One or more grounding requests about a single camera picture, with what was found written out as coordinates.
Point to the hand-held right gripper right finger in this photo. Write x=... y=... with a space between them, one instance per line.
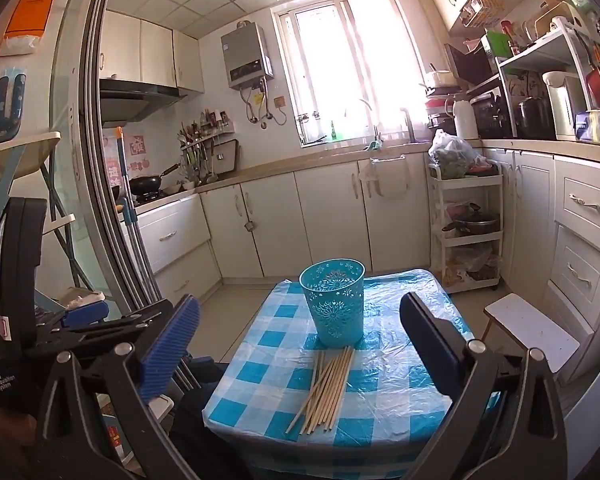
x=425 y=340

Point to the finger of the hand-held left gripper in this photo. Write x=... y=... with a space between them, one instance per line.
x=82 y=315
x=130 y=321

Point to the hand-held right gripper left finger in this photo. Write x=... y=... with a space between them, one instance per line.
x=172 y=340

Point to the blue perforated plastic basket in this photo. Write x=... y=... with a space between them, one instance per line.
x=332 y=310

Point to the bundle of wooden chopsticks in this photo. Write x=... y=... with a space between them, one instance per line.
x=330 y=385

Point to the white flat box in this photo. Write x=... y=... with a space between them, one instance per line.
x=82 y=299

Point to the mop with orange tip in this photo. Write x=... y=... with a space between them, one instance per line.
x=130 y=220

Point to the white rolling cart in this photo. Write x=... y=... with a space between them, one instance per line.
x=467 y=245

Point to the dark cloth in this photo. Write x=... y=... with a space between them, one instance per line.
x=205 y=440

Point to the small white stool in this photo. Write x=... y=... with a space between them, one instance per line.
x=530 y=330

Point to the folding wooden chair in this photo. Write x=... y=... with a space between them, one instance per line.
x=25 y=152

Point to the blue checkered tablecloth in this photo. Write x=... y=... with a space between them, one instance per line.
x=280 y=360

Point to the dark pot with lid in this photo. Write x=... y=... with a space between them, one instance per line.
x=472 y=221

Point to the black wok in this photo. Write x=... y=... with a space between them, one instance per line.
x=145 y=184

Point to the blue hanging pouch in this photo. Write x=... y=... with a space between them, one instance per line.
x=2 y=110

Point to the white base cabinet row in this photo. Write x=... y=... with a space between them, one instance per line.
x=325 y=215

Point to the white base cabinet with drawers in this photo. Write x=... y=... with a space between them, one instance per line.
x=535 y=200

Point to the plastic bag of vegetables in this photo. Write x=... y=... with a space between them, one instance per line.
x=450 y=155

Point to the dark framed leaning tray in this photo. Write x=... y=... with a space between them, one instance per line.
x=226 y=156

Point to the black range hood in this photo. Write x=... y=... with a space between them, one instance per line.
x=135 y=97

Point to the metal sink faucet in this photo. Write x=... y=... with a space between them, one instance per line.
x=409 y=125

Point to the white thermos jug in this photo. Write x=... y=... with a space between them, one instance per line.
x=465 y=120

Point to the red and black cooker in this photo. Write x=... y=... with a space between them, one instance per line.
x=437 y=115

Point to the green glass bottle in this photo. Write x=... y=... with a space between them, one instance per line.
x=334 y=132

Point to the black microwave oven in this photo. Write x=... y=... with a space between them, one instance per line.
x=490 y=115

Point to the orange paper bag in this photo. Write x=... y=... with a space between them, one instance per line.
x=30 y=15

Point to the black round cooker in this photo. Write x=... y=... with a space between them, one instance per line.
x=532 y=117

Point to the white enamel pot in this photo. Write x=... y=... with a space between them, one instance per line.
x=440 y=77

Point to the white electric kettle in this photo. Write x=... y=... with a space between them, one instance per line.
x=562 y=105

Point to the blue and yellow packet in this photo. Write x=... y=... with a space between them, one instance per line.
x=597 y=127

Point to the black flat board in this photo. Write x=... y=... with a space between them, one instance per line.
x=470 y=65

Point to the kitchen window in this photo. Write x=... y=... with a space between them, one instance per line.
x=350 y=65

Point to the grey gas water heater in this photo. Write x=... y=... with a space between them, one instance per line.
x=245 y=55

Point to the green cutting board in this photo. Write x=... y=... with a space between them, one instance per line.
x=497 y=42

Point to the white countertop shelf rack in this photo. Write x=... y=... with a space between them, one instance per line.
x=540 y=52

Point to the grey sliding door frame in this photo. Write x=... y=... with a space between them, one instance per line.
x=92 y=135

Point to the red paper wall decoration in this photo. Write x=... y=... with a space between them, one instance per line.
x=137 y=147

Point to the wall rack of cooking utensils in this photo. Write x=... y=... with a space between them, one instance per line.
x=195 y=145

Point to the white wall cabinet row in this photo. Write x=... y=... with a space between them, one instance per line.
x=155 y=55

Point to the beige wall socket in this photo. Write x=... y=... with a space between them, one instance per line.
x=280 y=102

